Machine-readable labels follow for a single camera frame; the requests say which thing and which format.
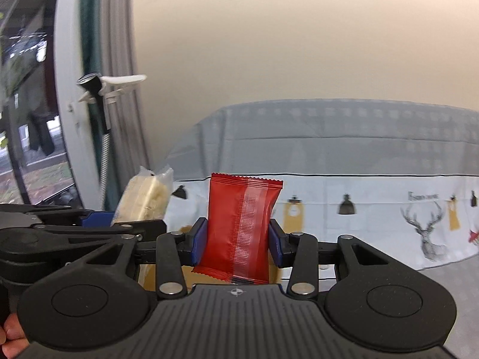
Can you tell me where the printed sofa cover cloth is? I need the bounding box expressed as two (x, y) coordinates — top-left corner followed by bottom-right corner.
(166, 99), (478, 270)

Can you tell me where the clear biscuit pack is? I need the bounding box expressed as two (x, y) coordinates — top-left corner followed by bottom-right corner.
(112, 165), (174, 224)

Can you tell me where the person's left hand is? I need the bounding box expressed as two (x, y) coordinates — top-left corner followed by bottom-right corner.
(0, 314), (30, 359)

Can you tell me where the brown cardboard box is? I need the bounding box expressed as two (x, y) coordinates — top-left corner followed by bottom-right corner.
(137, 227), (279, 296)

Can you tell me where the grey curtain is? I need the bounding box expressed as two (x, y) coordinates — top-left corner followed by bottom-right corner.
(80, 0), (149, 211)

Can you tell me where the white window frame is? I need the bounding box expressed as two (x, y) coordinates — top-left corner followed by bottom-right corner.
(54, 0), (101, 210)

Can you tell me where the red foil snack packet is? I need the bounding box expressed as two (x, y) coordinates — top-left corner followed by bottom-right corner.
(193, 174), (283, 285)

